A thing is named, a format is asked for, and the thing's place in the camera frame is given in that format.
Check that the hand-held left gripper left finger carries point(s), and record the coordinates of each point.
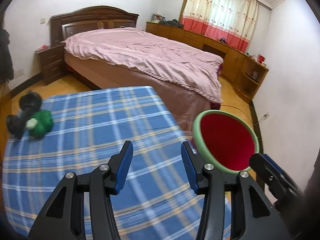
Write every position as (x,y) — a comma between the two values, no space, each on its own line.
(123,167)

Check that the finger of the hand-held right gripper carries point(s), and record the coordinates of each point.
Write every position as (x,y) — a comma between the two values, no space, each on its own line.
(275,163)
(262,167)

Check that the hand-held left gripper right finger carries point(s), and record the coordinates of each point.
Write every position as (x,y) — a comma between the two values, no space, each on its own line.
(190,170)

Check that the red bin with green rim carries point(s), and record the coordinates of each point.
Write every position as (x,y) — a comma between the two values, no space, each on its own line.
(225,140)

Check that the blue plaid blanket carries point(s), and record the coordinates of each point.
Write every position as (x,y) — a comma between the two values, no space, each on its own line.
(87,135)

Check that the wooden corner shelf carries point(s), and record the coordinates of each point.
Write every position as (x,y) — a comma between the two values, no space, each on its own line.
(250,87)

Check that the glass jar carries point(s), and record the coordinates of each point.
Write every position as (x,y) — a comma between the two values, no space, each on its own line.
(254,75)

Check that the green crumpled wrapper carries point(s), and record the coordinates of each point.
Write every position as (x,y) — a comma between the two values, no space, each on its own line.
(43,125)

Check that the small white paper wad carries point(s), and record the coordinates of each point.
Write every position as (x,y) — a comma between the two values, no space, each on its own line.
(31,123)

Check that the red canister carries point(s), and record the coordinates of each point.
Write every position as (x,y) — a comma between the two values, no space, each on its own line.
(261,58)

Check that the black dumbbell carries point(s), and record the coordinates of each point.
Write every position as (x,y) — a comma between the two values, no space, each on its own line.
(30,101)

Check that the pink checked bedspread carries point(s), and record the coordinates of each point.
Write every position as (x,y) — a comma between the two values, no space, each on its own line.
(150,55)

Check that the dark wooden nightstand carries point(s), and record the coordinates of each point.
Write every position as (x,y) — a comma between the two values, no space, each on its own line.
(52,63)

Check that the wooden cabinet row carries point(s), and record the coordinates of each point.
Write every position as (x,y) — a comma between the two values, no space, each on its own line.
(195,38)

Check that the red packet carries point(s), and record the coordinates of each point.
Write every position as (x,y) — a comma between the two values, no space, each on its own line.
(43,48)

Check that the dark clothes pile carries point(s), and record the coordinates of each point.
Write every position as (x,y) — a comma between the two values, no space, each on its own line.
(172,23)

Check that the dark wooden bed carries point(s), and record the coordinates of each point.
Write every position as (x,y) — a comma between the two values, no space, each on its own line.
(87,17)

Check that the cream and pink curtain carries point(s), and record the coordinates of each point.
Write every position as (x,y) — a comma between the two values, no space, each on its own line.
(220,10)

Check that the black hanging jacket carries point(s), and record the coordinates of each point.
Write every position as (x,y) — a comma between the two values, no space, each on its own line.
(5,55)

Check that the white wall socket with plug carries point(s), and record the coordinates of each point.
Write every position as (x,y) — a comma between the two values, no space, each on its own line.
(266,116)

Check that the white light switch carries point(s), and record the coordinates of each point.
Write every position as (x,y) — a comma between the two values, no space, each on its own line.
(43,20)

